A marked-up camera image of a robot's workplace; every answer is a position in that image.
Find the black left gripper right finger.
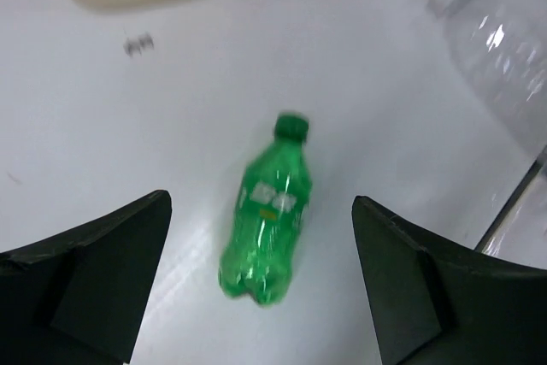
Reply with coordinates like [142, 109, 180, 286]
[351, 197, 546, 364]

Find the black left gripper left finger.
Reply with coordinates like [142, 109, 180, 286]
[1, 190, 172, 364]

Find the green plastic bottle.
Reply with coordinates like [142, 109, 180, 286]
[218, 112, 313, 307]

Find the clear bottle blue-white cap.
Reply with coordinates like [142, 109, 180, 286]
[427, 0, 546, 158]

